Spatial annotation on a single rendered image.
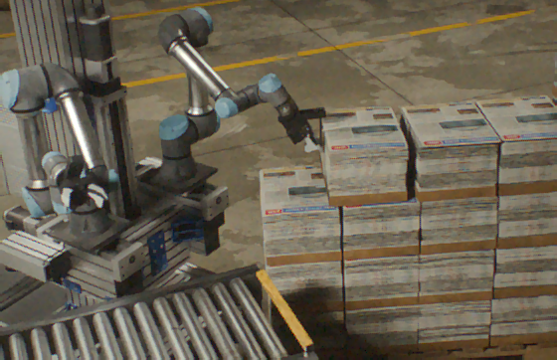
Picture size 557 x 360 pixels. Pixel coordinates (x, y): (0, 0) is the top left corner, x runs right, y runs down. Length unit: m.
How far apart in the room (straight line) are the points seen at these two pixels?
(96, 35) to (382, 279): 1.39
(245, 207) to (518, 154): 2.09
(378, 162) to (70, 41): 1.18
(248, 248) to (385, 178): 1.53
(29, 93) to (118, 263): 0.67
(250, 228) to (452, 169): 1.78
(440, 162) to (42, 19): 1.49
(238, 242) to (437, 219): 1.59
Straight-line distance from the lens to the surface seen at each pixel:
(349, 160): 3.23
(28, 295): 4.18
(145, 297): 2.97
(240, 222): 4.89
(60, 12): 3.25
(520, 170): 3.37
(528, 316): 3.74
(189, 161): 3.60
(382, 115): 3.48
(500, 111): 3.52
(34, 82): 3.04
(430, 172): 3.29
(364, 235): 3.37
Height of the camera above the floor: 2.47
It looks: 28 degrees down
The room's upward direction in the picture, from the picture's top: 3 degrees counter-clockwise
